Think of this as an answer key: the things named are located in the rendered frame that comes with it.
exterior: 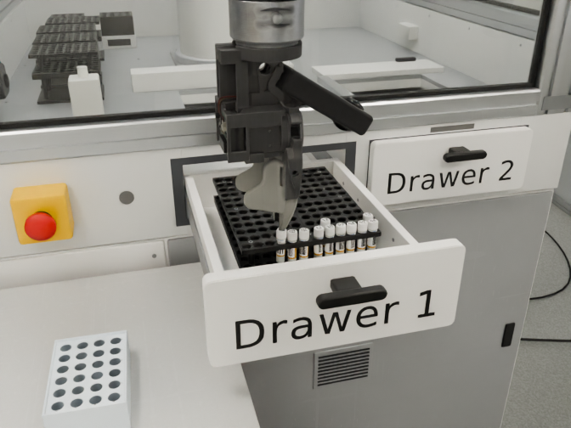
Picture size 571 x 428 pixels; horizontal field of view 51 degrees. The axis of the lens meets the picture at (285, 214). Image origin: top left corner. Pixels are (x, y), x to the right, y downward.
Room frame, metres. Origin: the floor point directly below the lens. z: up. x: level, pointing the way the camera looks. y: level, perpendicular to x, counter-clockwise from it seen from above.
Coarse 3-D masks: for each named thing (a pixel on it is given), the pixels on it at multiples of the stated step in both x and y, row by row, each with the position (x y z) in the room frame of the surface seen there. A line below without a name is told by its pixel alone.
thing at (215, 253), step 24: (240, 168) 0.87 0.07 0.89; (336, 168) 0.88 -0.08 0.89; (192, 192) 0.78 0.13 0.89; (216, 192) 0.85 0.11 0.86; (360, 192) 0.78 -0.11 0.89; (192, 216) 0.74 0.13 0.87; (216, 216) 0.81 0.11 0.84; (384, 216) 0.70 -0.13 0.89; (216, 240) 0.74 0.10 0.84; (384, 240) 0.69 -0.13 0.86; (408, 240) 0.63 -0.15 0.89; (216, 264) 0.58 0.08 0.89
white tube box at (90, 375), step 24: (96, 336) 0.57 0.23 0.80; (120, 336) 0.57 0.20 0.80; (72, 360) 0.53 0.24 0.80; (96, 360) 0.53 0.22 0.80; (120, 360) 0.53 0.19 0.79; (48, 384) 0.49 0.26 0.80; (72, 384) 0.49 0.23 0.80; (96, 384) 0.49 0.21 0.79; (120, 384) 0.50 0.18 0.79; (48, 408) 0.46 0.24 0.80; (72, 408) 0.46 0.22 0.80; (96, 408) 0.46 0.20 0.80; (120, 408) 0.46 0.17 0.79
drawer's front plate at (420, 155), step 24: (384, 144) 0.89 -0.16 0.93; (408, 144) 0.90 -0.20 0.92; (432, 144) 0.91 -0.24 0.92; (456, 144) 0.92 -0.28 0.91; (480, 144) 0.93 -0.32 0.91; (504, 144) 0.94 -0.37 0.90; (528, 144) 0.96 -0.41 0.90; (384, 168) 0.89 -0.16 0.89; (408, 168) 0.90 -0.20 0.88; (432, 168) 0.91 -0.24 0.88; (456, 168) 0.92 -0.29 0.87; (480, 168) 0.93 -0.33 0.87; (504, 168) 0.95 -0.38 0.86; (384, 192) 0.89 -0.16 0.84; (408, 192) 0.90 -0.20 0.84; (432, 192) 0.91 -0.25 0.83; (456, 192) 0.92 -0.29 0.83; (480, 192) 0.94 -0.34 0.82
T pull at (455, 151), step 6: (450, 150) 0.91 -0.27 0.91; (456, 150) 0.90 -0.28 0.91; (462, 150) 0.90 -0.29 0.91; (468, 150) 0.90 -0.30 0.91; (474, 150) 0.90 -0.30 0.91; (480, 150) 0.90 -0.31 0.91; (444, 156) 0.88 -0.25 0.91; (450, 156) 0.88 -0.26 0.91; (456, 156) 0.88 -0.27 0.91; (462, 156) 0.88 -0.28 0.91; (468, 156) 0.89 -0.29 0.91; (474, 156) 0.89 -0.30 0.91; (480, 156) 0.89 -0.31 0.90
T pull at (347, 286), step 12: (336, 288) 0.51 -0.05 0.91; (348, 288) 0.51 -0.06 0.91; (360, 288) 0.50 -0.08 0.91; (372, 288) 0.50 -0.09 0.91; (384, 288) 0.51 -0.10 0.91; (324, 300) 0.49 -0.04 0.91; (336, 300) 0.49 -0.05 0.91; (348, 300) 0.49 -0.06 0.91; (360, 300) 0.50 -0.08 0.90; (372, 300) 0.50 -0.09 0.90
